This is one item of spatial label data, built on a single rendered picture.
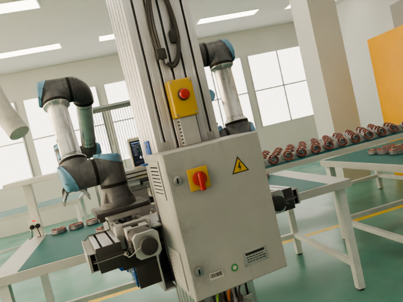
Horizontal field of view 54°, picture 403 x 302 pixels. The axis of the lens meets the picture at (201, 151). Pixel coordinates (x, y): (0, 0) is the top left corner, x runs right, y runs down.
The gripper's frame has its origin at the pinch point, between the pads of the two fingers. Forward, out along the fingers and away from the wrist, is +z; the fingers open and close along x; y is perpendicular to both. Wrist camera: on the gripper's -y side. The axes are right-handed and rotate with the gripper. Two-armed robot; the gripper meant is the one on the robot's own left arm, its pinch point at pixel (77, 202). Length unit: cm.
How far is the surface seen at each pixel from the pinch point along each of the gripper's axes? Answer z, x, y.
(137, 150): -13, 42, -36
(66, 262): 28.0, -13.7, 10.5
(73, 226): 40, -15, -72
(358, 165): 40, 201, -26
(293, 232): 100, 158, -66
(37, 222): 31, -40, -80
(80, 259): 28.7, -6.1, 10.8
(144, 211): 31, 37, -40
